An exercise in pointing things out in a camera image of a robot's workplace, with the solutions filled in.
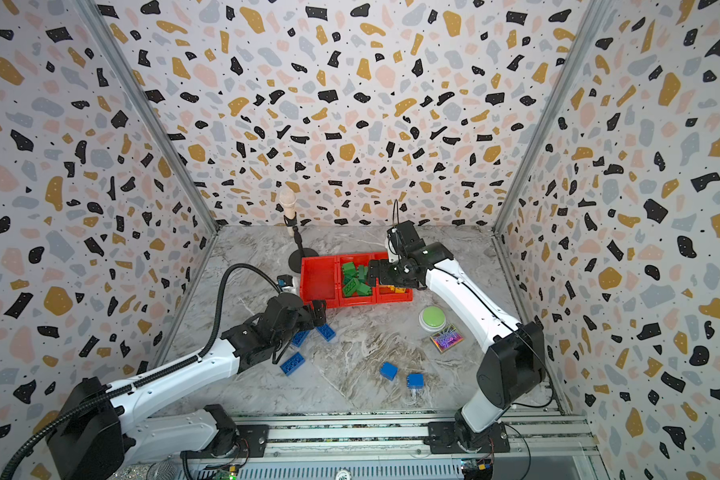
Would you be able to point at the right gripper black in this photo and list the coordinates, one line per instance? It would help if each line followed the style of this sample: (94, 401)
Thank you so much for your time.
(390, 270)

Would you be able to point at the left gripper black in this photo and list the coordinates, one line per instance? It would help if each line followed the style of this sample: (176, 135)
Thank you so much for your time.
(313, 320)

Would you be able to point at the blue flat lego plate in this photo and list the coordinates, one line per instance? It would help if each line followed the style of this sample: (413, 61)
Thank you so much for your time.
(299, 338)

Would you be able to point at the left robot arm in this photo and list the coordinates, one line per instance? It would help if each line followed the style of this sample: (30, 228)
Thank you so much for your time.
(106, 426)

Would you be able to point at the green push button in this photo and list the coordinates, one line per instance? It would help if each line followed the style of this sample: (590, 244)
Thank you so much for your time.
(432, 319)

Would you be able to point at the blue lego brick slanted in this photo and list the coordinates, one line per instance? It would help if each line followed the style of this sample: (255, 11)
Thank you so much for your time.
(326, 332)

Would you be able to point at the blue long lego brick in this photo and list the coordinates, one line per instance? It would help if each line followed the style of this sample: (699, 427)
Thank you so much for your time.
(293, 363)

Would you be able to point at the green lego pile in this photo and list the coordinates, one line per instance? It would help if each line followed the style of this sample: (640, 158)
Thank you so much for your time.
(355, 279)

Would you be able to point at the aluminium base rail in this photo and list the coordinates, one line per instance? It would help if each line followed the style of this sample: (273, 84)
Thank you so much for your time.
(524, 446)

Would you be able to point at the small colourful card box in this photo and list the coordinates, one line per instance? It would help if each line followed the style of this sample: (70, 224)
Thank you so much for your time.
(446, 338)

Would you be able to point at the wooden peg on black stand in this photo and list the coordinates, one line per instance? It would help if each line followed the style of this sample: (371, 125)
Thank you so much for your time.
(287, 200)

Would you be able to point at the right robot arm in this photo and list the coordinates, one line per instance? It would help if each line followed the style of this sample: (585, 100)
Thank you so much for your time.
(512, 364)

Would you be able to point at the red bin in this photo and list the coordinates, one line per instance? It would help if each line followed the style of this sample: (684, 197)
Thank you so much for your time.
(356, 300)
(319, 280)
(396, 291)

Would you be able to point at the blue lego brick right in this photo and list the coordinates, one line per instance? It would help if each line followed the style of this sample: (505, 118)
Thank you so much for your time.
(415, 381)

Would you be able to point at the middle red bin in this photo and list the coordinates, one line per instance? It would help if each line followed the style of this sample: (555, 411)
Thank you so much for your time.
(356, 300)

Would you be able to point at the left red bin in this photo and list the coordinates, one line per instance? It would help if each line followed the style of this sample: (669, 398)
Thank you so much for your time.
(319, 280)

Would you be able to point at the blue small lego brick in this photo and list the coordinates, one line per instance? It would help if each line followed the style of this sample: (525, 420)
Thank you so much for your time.
(388, 371)

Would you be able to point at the right red bin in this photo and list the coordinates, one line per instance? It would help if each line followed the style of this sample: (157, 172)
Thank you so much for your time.
(396, 291)

